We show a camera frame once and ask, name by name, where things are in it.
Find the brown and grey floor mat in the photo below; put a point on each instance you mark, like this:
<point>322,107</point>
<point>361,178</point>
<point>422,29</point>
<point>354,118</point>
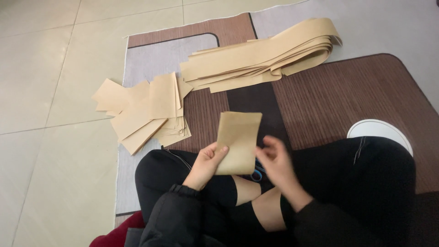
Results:
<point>308,96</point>

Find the pile of cut tan papers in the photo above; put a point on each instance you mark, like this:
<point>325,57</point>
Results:
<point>144,110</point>

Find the white round bowl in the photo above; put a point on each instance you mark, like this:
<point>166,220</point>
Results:
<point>377,132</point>

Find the stack of long tan strips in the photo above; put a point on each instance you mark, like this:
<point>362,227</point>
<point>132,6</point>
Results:
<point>260,56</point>

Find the tan paper piece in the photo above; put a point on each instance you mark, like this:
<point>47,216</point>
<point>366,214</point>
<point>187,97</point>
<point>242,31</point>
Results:
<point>238,141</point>

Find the person's right fingers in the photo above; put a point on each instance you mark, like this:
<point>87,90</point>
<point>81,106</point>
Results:
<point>270,148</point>

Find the red cushion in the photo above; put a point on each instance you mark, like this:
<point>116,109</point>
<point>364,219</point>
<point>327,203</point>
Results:
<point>116,233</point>

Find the person's legs in black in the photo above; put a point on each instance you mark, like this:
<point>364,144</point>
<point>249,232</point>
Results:
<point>343,178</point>

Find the person's right hand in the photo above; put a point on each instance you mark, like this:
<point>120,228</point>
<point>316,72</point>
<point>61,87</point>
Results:
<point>278,164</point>

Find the person's left hand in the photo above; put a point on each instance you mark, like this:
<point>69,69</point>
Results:
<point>205,166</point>

